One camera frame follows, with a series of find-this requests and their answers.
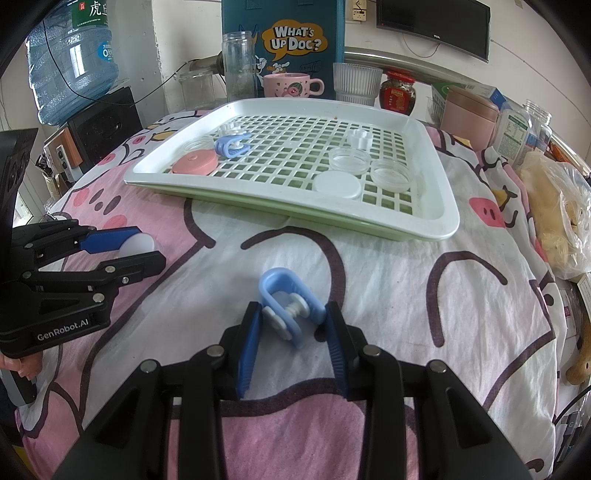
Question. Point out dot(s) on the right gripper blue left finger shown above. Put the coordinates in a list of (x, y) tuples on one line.
[(247, 346)]

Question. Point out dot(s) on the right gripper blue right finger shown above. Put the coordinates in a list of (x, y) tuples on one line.
[(342, 348)]

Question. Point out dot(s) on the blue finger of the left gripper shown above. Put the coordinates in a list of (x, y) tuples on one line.
[(133, 269), (99, 241)]

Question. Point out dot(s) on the pink round tape measure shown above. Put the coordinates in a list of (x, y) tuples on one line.
[(196, 162)]

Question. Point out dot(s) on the white round lid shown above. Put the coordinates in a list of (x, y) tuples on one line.
[(338, 184)]

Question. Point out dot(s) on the blue clip with white flower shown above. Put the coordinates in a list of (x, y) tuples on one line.
[(232, 146)]

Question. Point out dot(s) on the clear round lid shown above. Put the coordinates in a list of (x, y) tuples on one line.
[(391, 175)]

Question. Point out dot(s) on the clear shallow round dish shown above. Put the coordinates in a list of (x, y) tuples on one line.
[(350, 160)]

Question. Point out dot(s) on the small clear flower cup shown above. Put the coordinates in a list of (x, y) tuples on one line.
[(360, 139)]

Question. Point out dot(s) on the person's left hand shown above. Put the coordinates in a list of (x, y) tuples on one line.
[(27, 367)]

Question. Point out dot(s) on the black speaker box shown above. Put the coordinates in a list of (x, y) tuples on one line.
[(101, 127)]

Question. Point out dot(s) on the pink cartoon pig tablecloth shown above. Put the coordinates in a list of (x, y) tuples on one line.
[(484, 301)]

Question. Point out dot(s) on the white and green slotted tray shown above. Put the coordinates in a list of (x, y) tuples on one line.
[(290, 142)]

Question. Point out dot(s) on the short clear glass jar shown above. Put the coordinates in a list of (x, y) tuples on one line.
[(197, 89)]

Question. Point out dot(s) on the blue water jug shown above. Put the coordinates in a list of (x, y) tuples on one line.
[(70, 59)]

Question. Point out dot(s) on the tall clear glass bottle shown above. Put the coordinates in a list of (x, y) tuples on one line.
[(238, 65)]

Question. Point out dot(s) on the pink pig mug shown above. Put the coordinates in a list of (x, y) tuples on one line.
[(292, 85)]

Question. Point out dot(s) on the red sauce jar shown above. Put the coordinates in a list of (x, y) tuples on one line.
[(398, 93)]

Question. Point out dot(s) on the ribbed clear glass cup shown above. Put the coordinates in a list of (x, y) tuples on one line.
[(359, 84)]

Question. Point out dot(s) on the pink lidded canister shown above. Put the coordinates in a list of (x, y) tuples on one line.
[(470, 117)]

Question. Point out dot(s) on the plastic bag of yellow snacks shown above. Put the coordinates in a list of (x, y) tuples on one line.
[(559, 198)]

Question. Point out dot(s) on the clear labelled plastic jar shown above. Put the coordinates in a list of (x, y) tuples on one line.
[(522, 129)]

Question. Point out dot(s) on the teal what's up doc bag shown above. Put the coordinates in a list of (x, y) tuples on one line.
[(293, 36)]

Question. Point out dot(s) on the black wall monitor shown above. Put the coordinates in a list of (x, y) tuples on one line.
[(461, 24)]

